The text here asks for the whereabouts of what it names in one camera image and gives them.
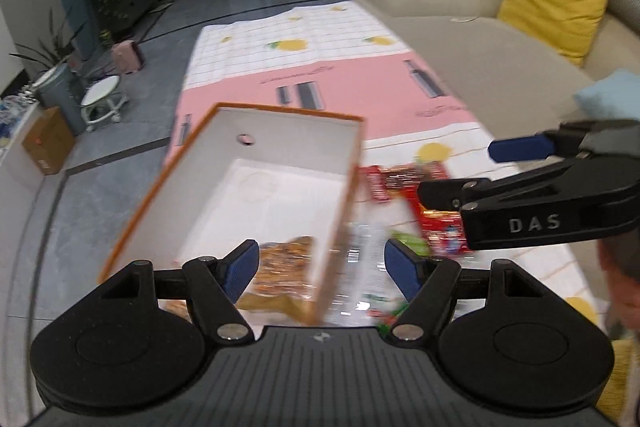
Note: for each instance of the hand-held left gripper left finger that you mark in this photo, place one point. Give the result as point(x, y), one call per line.
point(242, 272)

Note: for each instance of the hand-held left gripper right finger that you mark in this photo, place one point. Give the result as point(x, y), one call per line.
point(400, 269)

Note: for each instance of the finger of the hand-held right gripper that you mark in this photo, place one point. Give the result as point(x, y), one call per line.
point(530, 207)
point(520, 148)

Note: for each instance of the red cartoon snack packet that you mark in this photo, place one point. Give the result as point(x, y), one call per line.
point(442, 229)

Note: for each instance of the orange cardboard box white inside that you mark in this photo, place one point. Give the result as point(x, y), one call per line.
point(280, 132)

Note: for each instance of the person's right forearm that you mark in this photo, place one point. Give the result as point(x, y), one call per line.
point(622, 277)

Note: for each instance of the yellow brown snack packet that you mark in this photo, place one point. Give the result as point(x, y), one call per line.
point(285, 277)

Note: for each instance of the red strip snack packet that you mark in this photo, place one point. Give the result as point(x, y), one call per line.
point(375, 183)

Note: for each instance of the small dark red snack packet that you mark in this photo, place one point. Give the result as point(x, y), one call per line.
point(412, 174)

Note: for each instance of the beige sofa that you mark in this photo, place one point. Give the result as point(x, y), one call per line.
point(475, 57)

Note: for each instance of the light blue pillow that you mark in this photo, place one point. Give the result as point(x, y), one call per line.
point(612, 94)

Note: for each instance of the pink white lemon print tablecloth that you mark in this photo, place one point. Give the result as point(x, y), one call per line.
point(350, 82)

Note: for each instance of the white wheeled stool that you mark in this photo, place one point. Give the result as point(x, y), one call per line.
point(102, 94)

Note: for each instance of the brown cardboard box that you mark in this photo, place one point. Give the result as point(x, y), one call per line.
point(47, 139)

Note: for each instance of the pink heater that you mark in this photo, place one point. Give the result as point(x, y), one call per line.
point(127, 57)

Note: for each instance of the grey trash bin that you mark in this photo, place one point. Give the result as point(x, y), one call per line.
point(57, 99)

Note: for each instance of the white shelf with clutter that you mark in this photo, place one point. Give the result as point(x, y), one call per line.
point(15, 142)

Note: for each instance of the long leaf potted plant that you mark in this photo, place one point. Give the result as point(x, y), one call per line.
point(52, 47)

